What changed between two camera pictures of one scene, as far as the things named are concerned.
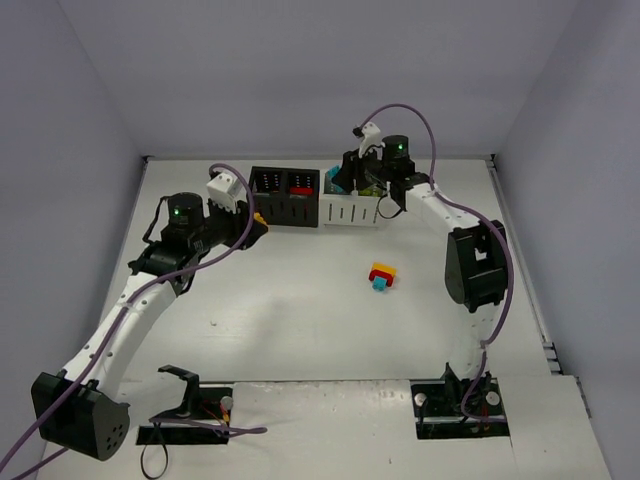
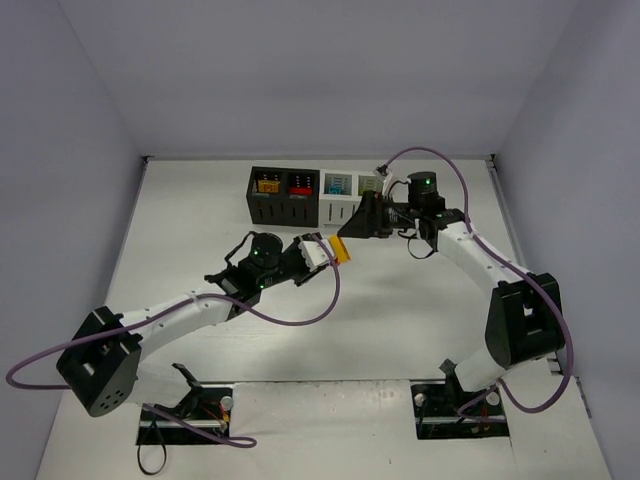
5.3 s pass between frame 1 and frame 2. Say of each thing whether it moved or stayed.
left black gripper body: moved
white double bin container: stayed
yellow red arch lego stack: moved
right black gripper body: moved
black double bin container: stayed
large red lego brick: stayed
